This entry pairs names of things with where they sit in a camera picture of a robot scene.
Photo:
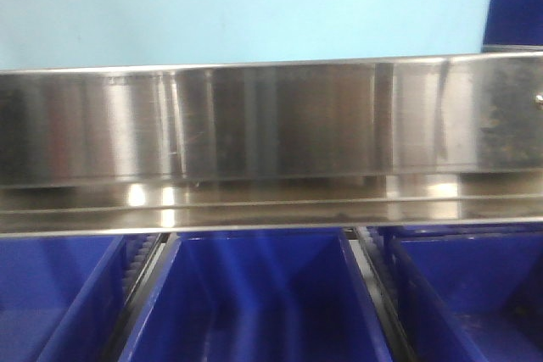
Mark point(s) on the light blue plastic bin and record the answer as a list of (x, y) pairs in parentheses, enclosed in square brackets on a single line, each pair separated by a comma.
[(84, 33)]

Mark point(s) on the stainless steel shelf rail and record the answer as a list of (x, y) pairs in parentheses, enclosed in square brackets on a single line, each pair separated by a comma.
[(373, 142)]

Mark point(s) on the dark blue bin left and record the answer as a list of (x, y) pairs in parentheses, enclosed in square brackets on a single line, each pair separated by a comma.
[(60, 296)]

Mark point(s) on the dark blue bin right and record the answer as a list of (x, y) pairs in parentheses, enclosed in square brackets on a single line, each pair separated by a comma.
[(471, 297)]

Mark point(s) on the left roller track divider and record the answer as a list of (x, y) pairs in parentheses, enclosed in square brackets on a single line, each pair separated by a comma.
[(143, 271)]

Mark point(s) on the dark blue upper bin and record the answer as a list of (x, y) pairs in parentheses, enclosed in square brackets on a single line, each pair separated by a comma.
[(513, 25)]

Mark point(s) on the dark blue bin centre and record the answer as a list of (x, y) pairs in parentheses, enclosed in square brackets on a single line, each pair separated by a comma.
[(265, 296)]

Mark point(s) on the dark blue bin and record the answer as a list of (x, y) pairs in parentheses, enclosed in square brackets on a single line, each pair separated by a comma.
[(513, 25), (471, 297), (265, 296), (60, 296)]

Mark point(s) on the right roller track divider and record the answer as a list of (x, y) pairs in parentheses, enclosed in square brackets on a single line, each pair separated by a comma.
[(379, 281)]

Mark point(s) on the roller track divider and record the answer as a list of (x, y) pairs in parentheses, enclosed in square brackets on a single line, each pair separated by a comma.
[(379, 281), (143, 271)]

